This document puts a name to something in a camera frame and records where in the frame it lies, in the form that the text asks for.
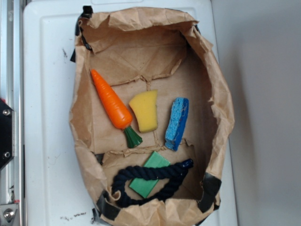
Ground white plastic tray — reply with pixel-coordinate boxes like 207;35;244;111
23;0;238;226

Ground dark blue rope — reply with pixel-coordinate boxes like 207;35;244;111
111;159;194;208

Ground brown paper bag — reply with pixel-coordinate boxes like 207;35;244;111
70;6;235;226

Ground blue sponge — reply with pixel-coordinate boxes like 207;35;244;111
165;97;189;151

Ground green sponge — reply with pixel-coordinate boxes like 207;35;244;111
129;152;171;198

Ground orange toy carrot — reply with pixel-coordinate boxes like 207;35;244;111
90;69;143;148

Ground yellow sponge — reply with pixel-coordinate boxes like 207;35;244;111
129;90;158;133

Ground aluminium frame rail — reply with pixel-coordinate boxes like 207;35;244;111
0;0;26;226

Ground black metal bracket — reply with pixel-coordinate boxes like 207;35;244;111
0;99;15;170

